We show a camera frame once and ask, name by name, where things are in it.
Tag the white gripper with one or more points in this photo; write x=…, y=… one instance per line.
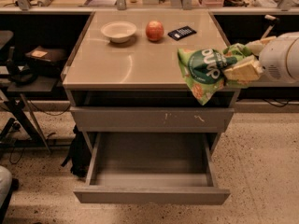
x=275, y=59

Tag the green rice chip bag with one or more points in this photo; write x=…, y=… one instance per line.
x=203, y=69

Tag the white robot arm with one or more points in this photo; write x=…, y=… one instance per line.
x=292, y=59

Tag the grey drawer cabinet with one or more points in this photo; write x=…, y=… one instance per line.
x=139, y=72

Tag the open grey middle drawer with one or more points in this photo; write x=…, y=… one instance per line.
x=162, y=168

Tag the closed grey upper drawer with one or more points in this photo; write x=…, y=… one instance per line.
x=152, y=119

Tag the dark blue snack packet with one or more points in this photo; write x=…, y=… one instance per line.
x=181, y=33

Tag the red apple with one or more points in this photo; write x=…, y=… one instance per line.
x=154, y=31

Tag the white bowl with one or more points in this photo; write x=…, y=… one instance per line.
x=118, y=31

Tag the black backpack on floor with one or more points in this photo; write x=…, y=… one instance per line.
x=79, y=154

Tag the black box with label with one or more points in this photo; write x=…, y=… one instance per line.
x=46, y=62

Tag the black side table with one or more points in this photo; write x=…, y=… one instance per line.
x=22, y=111

